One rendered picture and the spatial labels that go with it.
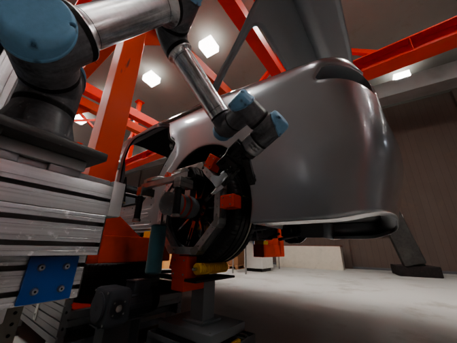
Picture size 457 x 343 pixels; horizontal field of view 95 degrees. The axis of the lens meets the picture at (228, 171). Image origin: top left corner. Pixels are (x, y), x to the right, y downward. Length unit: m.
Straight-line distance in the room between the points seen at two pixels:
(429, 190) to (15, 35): 10.53
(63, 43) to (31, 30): 0.04
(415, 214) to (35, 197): 10.21
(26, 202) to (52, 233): 0.08
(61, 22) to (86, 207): 0.36
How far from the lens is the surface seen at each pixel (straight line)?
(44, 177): 0.56
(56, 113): 0.61
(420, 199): 10.39
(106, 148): 1.62
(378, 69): 3.82
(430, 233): 10.24
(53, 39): 0.52
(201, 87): 0.79
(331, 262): 8.85
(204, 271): 1.23
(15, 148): 0.56
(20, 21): 0.55
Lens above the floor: 0.61
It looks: 20 degrees up
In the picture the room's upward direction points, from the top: 1 degrees clockwise
